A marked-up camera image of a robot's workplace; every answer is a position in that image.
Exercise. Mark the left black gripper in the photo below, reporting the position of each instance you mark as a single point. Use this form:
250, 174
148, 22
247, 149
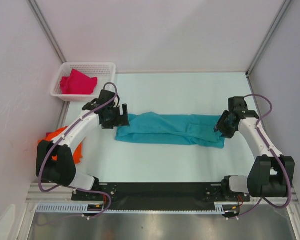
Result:
122, 120

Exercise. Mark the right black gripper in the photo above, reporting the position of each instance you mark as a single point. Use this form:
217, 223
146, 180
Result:
227, 133

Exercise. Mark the teal t shirt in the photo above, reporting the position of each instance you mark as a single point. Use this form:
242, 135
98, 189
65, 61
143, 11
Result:
180, 129

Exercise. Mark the white plastic basket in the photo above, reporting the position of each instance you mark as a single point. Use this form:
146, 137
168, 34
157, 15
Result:
104, 71

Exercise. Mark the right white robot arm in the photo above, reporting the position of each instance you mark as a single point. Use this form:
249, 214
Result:
271, 175

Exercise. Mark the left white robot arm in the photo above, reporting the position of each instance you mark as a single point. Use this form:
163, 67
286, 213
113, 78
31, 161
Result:
55, 158

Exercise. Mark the orange t shirt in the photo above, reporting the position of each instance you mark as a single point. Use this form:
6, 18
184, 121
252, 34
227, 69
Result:
77, 155

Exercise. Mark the magenta t shirt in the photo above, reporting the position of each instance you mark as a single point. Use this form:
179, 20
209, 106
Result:
78, 83

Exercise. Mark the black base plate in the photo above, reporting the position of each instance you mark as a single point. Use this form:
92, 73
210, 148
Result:
170, 196

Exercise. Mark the aluminium front rail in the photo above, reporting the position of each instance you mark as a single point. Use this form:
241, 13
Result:
58, 195

